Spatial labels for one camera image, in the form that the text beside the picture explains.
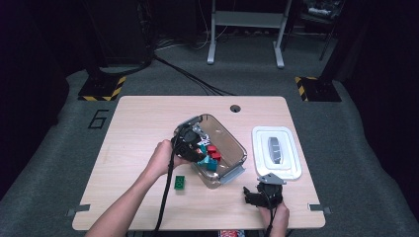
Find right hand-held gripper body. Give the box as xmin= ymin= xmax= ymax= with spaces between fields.
xmin=256 ymin=172 xmax=287 ymax=209

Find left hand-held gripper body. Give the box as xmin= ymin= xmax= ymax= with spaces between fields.
xmin=171 ymin=121 xmax=209 ymax=158

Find green toy block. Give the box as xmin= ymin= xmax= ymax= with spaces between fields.
xmin=173 ymin=175 xmax=186 ymax=191

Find clear grey storage box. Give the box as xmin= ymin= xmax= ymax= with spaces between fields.
xmin=173 ymin=113 xmax=249 ymax=190

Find white lid with grey handle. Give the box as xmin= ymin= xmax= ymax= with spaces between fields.
xmin=251 ymin=125 xmax=303 ymax=181

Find person's right hand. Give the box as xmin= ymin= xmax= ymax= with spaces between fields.
xmin=259 ymin=200 xmax=291 ymax=231

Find person's left hand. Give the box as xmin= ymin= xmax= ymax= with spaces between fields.
xmin=144 ymin=139 xmax=191 ymax=179

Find red white patterned object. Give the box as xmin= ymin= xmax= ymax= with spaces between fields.
xmin=217 ymin=229 xmax=246 ymax=237

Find black cabinet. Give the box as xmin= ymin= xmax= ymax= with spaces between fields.
xmin=82 ymin=0 xmax=154 ymax=67

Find dark curtain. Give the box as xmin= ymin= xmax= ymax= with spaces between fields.
xmin=0 ymin=0 xmax=87 ymax=203
xmin=342 ymin=0 xmax=419 ymax=211

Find thin black stand leg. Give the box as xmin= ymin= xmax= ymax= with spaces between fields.
xmin=318 ymin=23 xmax=339 ymax=62

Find cluttered dark shelf items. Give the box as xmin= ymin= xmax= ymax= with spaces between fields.
xmin=302 ymin=0 xmax=345 ymax=21

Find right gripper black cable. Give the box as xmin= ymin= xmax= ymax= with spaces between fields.
xmin=263 ymin=194 xmax=278 ymax=237

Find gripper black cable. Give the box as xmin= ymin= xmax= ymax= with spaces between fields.
xmin=152 ymin=137 xmax=181 ymax=237
xmin=263 ymin=194 xmax=278 ymax=237

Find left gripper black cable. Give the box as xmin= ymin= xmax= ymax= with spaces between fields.
xmin=152 ymin=137 xmax=181 ymax=237

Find grey metal table bracket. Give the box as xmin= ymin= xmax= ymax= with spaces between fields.
xmin=307 ymin=202 xmax=332 ymax=215

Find black floor cable bundle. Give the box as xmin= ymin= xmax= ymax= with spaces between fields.
xmin=152 ymin=54 xmax=236 ymax=97

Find white floor cables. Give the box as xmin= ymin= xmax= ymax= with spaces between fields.
xmin=154 ymin=19 xmax=231 ymax=52

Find black yellow striped base plate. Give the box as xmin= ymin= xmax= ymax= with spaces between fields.
xmin=294 ymin=76 xmax=343 ymax=103
xmin=77 ymin=76 xmax=127 ymax=102

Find black stand post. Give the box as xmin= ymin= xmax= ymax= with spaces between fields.
xmin=86 ymin=58 xmax=107 ymax=82
xmin=320 ymin=0 xmax=347 ymax=82

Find white metal desk frame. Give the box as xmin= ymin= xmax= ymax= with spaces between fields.
xmin=207 ymin=0 xmax=293 ymax=69

